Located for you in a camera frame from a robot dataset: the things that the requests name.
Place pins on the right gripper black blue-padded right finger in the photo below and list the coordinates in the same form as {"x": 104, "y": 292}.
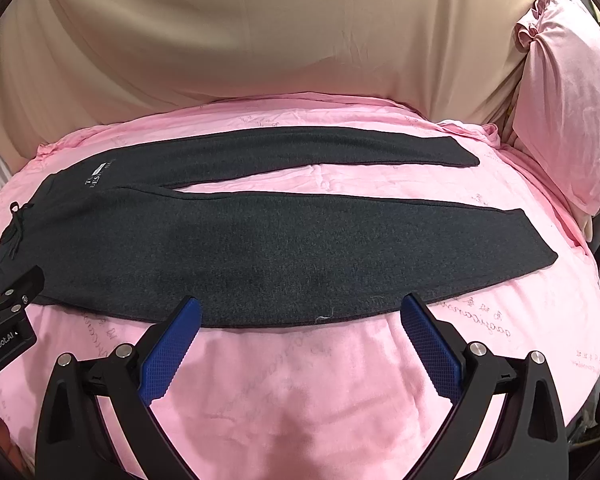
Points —
{"x": 529, "y": 440}

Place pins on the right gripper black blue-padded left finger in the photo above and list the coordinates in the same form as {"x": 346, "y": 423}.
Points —
{"x": 73, "y": 441}

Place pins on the dark grey knit pants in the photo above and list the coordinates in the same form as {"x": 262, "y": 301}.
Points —
{"x": 122, "y": 233}

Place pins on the pink bed sheet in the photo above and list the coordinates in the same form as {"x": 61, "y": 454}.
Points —
{"x": 351, "y": 400}

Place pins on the beige upholstered headboard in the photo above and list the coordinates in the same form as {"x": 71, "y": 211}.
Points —
{"x": 71, "y": 64}

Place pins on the pink pillow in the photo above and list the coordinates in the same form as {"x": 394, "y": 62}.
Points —
{"x": 557, "y": 117}

